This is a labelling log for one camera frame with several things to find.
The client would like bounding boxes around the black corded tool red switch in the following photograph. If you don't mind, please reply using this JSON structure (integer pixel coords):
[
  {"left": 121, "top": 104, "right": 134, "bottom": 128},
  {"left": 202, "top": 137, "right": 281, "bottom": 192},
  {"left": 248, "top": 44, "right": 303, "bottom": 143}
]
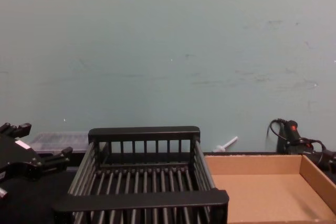
[{"left": 285, "top": 120, "right": 336, "bottom": 172}]

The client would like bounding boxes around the black rack with steel bars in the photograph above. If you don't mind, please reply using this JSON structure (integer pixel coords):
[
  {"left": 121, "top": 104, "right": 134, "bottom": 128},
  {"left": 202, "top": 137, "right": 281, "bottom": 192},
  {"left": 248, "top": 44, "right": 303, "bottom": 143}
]
[{"left": 52, "top": 126, "right": 230, "bottom": 224}]

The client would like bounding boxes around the black flat upright strip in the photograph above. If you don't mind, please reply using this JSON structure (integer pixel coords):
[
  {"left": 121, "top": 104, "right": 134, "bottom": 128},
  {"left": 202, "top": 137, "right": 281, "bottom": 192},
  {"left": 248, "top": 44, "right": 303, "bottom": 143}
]
[{"left": 277, "top": 128, "right": 286, "bottom": 154}]

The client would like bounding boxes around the shallow brown cardboard tray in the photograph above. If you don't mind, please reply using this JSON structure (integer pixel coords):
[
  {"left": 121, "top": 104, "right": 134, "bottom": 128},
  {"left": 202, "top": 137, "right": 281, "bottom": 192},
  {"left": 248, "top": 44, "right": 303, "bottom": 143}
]
[{"left": 204, "top": 154, "right": 336, "bottom": 224}]

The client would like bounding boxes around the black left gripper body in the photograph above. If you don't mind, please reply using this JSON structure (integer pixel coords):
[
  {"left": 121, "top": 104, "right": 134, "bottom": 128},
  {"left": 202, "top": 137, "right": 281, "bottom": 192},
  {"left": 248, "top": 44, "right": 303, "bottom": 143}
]
[{"left": 0, "top": 132, "right": 44, "bottom": 183}]

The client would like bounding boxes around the clear plastic case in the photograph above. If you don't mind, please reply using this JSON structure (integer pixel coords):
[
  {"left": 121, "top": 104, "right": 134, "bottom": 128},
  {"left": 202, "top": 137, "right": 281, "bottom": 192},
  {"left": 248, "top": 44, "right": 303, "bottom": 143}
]
[{"left": 27, "top": 131, "right": 91, "bottom": 154}]

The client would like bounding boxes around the plain pale wall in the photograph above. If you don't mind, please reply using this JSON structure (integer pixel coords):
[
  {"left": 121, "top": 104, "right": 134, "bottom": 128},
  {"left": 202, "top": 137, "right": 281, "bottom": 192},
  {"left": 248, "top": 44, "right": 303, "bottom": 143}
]
[{"left": 0, "top": 0, "right": 336, "bottom": 155}]

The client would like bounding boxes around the small white plastic piece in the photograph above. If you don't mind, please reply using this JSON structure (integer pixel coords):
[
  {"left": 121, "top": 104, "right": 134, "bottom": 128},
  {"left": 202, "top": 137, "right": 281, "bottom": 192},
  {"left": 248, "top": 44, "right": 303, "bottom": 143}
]
[{"left": 213, "top": 136, "right": 239, "bottom": 153}]

